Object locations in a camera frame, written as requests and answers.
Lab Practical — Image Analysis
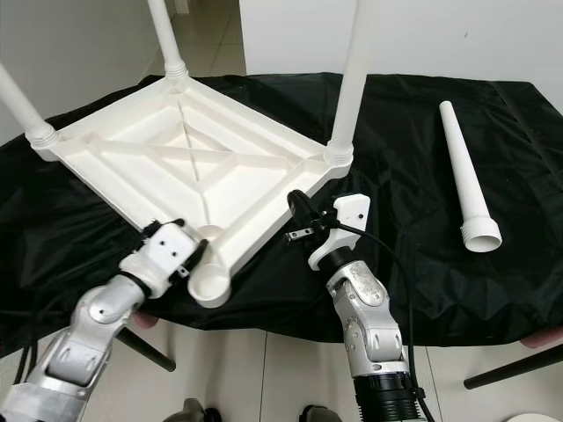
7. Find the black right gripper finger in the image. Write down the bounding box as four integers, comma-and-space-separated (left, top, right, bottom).
285, 188, 319, 229

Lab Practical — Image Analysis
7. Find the white plastic children table top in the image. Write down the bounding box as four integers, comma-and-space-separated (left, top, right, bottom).
28, 72, 357, 309

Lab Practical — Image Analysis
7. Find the white tapered plastic table leg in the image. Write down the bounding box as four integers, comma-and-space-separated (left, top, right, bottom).
325, 0, 384, 168
438, 99, 504, 254
145, 0, 190, 82
0, 66, 58, 150

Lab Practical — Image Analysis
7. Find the grey robot left foot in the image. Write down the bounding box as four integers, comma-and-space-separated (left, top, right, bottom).
176, 398, 212, 422

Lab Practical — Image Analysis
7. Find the dark robot right foot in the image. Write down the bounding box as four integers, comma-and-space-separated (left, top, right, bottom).
299, 404, 344, 422

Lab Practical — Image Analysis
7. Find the black cloth table cover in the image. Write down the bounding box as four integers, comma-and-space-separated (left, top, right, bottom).
0, 72, 563, 348

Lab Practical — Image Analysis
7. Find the white round object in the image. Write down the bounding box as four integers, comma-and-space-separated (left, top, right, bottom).
493, 411, 548, 422

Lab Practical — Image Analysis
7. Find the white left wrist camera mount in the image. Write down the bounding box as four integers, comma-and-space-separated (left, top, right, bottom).
119, 224, 201, 300

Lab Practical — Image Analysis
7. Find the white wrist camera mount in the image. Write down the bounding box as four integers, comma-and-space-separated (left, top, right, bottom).
119, 224, 201, 300
308, 193, 372, 269

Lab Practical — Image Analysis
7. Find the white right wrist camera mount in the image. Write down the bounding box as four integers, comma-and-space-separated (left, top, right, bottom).
308, 193, 372, 269

